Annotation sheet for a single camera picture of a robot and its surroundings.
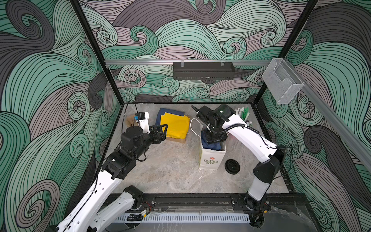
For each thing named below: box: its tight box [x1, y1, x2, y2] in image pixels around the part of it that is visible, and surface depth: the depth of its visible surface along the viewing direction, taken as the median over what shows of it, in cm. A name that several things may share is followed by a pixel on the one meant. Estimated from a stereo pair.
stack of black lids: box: [224, 159, 241, 175], surface depth 85 cm
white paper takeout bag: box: [199, 128, 227, 171], surface depth 74 cm
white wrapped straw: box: [234, 106, 244, 117], surface depth 91 cm
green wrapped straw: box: [241, 106, 250, 122], surface depth 92 cm
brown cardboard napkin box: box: [165, 136, 186, 144], surface depth 97 cm
